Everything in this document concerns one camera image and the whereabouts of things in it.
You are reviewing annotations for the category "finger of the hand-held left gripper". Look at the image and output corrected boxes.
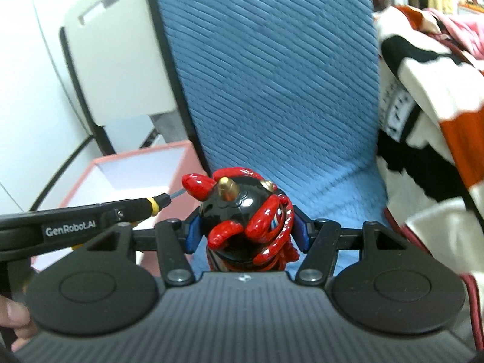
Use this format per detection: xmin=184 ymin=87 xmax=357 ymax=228
xmin=113 ymin=197 xmax=152 ymax=225

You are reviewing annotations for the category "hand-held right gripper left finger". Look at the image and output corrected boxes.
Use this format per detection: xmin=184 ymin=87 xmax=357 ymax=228
xmin=81 ymin=209 xmax=207 ymax=286

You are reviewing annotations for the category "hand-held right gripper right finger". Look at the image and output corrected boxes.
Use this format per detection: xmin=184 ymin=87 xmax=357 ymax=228
xmin=291 ymin=206 xmax=407 ymax=286

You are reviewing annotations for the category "black and yellow screwdriver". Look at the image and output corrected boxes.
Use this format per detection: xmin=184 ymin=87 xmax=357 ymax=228
xmin=146 ymin=190 xmax=186 ymax=217

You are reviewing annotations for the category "orange cardboard box white inside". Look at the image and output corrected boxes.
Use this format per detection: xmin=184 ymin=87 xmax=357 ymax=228
xmin=30 ymin=140 xmax=208 ymax=273

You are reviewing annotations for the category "red and black horned figurine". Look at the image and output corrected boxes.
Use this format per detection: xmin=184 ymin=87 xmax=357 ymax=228
xmin=181 ymin=165 xmax=303 ymax=273

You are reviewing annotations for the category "person's left hand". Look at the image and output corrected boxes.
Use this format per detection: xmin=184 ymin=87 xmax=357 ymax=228
xmin=0 ymin=296 xmax=34 ymax=340

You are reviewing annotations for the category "white cabinet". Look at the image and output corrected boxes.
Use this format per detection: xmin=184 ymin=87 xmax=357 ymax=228
xmin=0 ymin=0 xmax=169 ymax=212

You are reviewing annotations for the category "blue textured bed cover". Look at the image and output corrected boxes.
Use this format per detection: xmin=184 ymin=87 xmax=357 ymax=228
xmin=146 ymin=0 xmax=391 ymax=273

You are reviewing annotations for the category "white black orange striped blanket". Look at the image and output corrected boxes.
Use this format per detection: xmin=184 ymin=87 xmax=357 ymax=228
xmin=372 ymin=4 xmax=484 ymax=350

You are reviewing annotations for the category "pink cloth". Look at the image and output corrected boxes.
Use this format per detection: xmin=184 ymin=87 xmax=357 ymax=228
xmin=427 ymin=0 xmax=484 ymax=62

